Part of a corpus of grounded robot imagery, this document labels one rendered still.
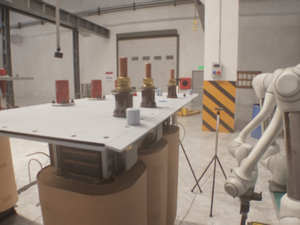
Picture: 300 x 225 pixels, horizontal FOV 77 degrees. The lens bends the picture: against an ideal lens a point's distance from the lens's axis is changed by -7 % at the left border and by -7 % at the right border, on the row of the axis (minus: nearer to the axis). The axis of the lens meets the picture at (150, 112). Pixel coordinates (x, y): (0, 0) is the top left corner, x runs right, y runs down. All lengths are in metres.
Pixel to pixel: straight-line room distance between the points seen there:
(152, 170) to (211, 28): 5.38
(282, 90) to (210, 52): 5.30
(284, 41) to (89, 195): 14.75
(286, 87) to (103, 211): 0.83
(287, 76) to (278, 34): 14.21
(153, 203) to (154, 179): 0.16
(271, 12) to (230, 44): 9.38
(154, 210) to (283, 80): 1.01
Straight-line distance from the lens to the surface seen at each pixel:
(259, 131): 5.86
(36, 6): 11.59
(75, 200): 0.87
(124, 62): 0.72
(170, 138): 1.60
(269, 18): 15.17
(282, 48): 14.99
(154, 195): 1.31
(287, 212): 1.05
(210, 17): 6.32
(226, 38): 6.18
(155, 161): 1.22
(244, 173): 1.11
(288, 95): 0.88
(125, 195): 0.84
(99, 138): 0.47
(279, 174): 1.67
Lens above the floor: 1.49
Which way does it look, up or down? 9 degrees down
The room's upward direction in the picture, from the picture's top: straight up
